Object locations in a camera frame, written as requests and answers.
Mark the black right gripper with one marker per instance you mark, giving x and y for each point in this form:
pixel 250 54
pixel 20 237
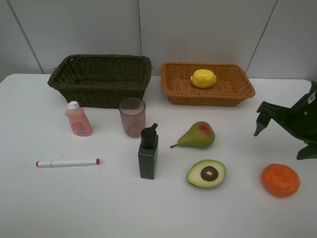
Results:
pixel 301 120

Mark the orange toy tangerine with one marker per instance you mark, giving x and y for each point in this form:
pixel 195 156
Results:
pixel 280 180

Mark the green red toy pear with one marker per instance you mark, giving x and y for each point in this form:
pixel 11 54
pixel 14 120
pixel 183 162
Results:
pixel 199 135

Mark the halved toy avocado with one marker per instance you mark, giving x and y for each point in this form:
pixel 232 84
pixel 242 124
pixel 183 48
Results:
pixel 207 174

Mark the yellow toy lemon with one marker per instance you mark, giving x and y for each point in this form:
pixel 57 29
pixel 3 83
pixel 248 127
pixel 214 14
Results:
pixel 203 78

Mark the orange wicker basket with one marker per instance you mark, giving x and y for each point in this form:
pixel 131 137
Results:
pixel 231 88

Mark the dark green pump bottle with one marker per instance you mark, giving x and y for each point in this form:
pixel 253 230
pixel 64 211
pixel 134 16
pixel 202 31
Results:
pixel 148 152

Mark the translucent pink plastic cup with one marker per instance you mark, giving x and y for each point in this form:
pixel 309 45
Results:
pixel 133 116

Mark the dark brown wicker basket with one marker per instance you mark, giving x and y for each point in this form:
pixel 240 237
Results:
pixel 101 81

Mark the pink lotion bottle white cap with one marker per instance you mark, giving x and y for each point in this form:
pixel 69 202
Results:
pixel 78 120

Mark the white marker with pink ends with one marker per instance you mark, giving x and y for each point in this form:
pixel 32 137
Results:
pixel 67 163

